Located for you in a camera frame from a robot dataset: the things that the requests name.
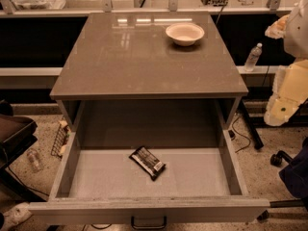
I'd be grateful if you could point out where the clear bottle on floor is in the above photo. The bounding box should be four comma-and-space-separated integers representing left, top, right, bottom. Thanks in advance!
27, 148, 43, 172

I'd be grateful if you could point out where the black cable on floor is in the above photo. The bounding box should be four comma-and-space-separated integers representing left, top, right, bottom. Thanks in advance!
228, 114, 253, 154

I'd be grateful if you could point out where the black office chair left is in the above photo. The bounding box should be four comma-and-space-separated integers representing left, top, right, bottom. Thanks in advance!
0, 100, 44, 202

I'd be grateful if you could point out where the grey counter cabinet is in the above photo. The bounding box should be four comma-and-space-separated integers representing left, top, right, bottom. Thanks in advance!
49, 11, 249, 132

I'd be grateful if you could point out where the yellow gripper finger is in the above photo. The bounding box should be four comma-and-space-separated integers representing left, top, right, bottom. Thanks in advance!
264, 60, 308, 126

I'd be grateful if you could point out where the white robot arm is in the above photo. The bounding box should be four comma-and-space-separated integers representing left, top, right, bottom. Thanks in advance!
264, 0, 308, 126

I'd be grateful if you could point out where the clear water bottle on ledge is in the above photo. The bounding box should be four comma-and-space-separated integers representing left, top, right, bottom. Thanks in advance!
244, 42, 263, 72

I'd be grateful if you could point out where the black drawer handle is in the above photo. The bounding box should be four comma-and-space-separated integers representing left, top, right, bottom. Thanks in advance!
130, 216, 167, 231

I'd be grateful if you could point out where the open grey top drawer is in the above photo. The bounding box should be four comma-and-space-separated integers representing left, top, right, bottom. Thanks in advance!
28, 99, 271, 226

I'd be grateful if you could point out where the wire basket on floor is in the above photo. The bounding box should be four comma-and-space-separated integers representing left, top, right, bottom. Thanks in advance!
51, 119, 70, 159

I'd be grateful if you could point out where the black chair base right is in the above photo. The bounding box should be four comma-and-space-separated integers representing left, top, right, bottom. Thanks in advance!
269, 138, 308, 211

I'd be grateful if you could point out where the white paper bowl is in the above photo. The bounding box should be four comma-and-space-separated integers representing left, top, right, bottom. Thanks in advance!
166, 22, 204, 46

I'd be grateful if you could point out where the black rxbar chocolate wrapper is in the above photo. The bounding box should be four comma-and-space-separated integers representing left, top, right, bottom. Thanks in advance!
129, 146, 166, 181

